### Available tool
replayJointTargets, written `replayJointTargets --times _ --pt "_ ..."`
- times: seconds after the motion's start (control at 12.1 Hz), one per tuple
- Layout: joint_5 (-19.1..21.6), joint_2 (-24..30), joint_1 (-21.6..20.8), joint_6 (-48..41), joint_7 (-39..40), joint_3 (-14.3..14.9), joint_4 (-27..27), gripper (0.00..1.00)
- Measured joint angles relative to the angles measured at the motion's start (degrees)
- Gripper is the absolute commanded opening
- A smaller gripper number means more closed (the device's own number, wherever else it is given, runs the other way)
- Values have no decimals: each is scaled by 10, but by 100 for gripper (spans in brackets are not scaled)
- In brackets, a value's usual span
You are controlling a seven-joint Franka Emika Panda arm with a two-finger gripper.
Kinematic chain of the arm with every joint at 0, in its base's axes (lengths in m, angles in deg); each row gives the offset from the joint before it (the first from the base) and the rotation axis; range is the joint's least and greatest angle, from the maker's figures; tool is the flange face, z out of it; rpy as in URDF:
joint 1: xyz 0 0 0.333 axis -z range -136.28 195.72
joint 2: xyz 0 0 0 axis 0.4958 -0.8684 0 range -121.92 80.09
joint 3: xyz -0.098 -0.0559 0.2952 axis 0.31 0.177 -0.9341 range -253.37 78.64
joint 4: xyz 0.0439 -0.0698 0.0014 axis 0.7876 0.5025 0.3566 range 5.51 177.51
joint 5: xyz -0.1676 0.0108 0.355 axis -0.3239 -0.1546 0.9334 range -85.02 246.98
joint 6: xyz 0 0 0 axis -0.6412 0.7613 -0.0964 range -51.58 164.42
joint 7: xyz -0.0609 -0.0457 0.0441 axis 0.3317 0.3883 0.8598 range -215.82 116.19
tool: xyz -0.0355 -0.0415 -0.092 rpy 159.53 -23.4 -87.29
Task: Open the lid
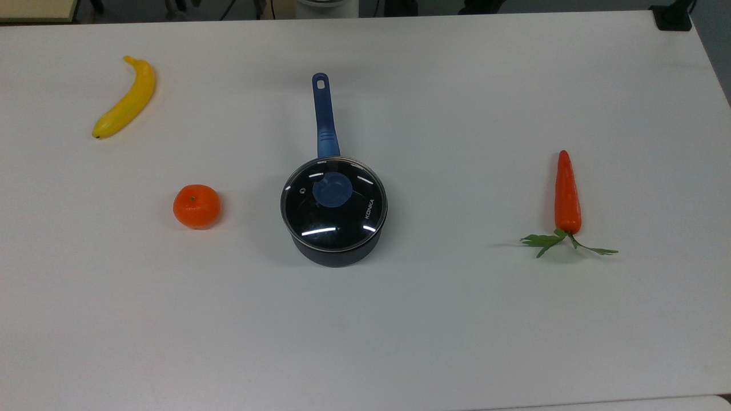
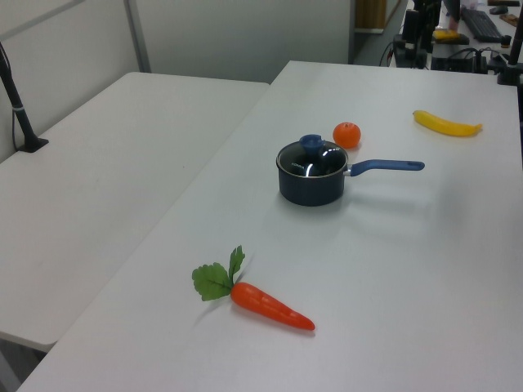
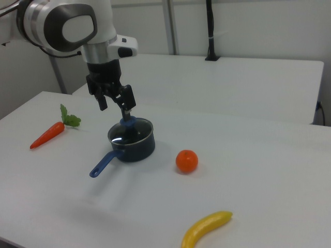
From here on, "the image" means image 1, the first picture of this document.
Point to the black table clamp mount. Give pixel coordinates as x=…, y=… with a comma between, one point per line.
x=673, y=17

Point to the yellow toy banana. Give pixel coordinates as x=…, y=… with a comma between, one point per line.
x=130, y=101

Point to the orange toy carrot with leaves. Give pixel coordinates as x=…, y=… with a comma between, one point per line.
x=567, y=200

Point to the white adjacent table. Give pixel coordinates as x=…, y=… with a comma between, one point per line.
x=628, y=404

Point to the orange toy tangerine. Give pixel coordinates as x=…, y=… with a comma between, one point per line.
x=196, y=206

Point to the beige desk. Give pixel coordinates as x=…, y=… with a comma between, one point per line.
x=34, y=8

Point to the glass lid with blue knob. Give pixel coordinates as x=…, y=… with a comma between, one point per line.
x=342, y=222

